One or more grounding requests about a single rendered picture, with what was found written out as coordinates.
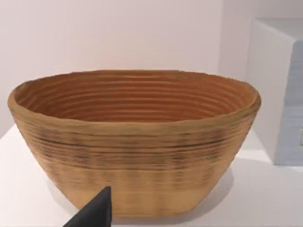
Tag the brown woven basket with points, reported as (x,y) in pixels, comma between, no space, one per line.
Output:
(132,151)

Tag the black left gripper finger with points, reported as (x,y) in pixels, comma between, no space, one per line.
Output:
(99,211)

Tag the pale microwave oven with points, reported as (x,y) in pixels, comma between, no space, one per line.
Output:
(279,89)

